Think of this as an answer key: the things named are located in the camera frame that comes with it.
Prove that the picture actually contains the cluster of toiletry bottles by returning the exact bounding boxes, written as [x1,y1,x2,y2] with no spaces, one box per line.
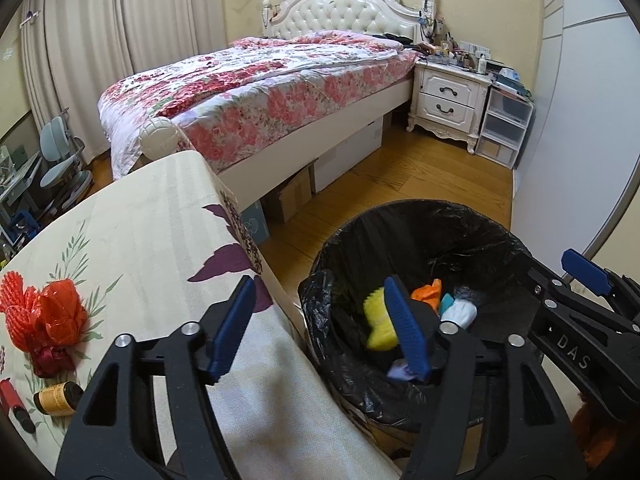
[417,0,493,68]

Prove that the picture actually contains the white sliding wardrobe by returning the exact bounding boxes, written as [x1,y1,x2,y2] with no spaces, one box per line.
[510,0,640,271]

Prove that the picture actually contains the yellow foam fruit net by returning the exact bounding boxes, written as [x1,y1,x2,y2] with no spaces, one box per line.
[363,286,401,351]

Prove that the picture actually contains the pink floral quilt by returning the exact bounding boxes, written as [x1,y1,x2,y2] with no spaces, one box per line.
[97,30,418,181]

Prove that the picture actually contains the black lined waste bin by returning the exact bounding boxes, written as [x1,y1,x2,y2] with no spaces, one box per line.
[298,199,546,436]

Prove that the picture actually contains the orange-red foam fruit net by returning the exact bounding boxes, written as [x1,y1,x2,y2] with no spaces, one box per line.
[0,270,43,351]

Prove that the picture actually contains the pale green box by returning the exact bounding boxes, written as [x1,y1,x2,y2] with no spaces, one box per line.
[240,200,271,246]

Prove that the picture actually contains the grey study desk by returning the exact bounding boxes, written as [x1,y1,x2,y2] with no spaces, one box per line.
[0,145,43,226]

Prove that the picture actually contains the orange paper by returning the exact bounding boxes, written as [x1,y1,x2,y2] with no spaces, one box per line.
[411,279,443,306]

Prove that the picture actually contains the white round bed footpost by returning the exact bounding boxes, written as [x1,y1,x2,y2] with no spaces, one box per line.
[139,116,178,161]

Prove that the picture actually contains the pale purple wrapper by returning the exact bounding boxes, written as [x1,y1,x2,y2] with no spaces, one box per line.
[386,357,421,383]

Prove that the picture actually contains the white carved nightstand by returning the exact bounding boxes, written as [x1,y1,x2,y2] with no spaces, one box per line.
[406,60,493,155]

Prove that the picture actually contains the dark red crumpled wrapper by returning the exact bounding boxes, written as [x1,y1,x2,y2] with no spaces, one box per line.
[31,342,77,380]

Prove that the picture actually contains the brown cardboard box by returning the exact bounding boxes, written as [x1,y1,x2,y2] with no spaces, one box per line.
[262,167,313,223]

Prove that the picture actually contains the white paper wad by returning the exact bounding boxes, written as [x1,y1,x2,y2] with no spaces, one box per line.
[441,297,477,331]

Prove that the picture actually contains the red cylindrical tube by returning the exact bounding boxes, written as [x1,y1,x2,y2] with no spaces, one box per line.
[0,379,37,433]

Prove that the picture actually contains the stacked papers and boxes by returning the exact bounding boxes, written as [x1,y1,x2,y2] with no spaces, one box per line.
[487,57,533,101]

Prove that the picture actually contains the red plastic bag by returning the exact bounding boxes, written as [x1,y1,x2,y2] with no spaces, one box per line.
[34,280,90,348]

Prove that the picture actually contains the white storage box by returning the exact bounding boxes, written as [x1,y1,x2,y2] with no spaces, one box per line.
[312,115,386,193]

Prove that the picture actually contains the gold labelled dark bottle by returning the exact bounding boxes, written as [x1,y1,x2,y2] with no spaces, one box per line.
[34,381,85,416]

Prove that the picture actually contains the floral cream tablecloth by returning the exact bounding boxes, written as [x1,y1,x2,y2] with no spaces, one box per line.
[0,150,401,480]

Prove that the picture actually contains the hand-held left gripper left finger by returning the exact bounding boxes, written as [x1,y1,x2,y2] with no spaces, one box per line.
[55,275,258,480]

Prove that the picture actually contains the white tufted headboard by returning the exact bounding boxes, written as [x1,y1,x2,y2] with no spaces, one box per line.
[260,0,426,46]

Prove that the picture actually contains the person's right forearm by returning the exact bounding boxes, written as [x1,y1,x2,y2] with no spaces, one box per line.
[572,392,618,468]

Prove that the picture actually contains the dark cloth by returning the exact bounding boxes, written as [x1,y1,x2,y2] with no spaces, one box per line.
[372,32,418,52]

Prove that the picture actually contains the beige curtain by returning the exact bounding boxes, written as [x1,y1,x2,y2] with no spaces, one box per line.
[20,0,131,161]
[117,0,226,76]

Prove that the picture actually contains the clear plastic drawer unit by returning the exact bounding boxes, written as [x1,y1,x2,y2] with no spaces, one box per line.
[475,85,535,170]

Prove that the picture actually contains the blue-grey ergonomic chair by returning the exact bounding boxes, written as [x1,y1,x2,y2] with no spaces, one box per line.
[39,107,93,206]

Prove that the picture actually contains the white bed frame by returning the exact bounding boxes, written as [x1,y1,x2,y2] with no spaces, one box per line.
[102,0,436,216]

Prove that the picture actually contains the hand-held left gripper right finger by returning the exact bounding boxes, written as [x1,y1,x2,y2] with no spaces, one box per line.
[382,274,588,480]

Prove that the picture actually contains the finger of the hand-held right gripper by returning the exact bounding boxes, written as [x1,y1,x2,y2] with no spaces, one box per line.
[561,248,640,312]
[526,265,632,335]

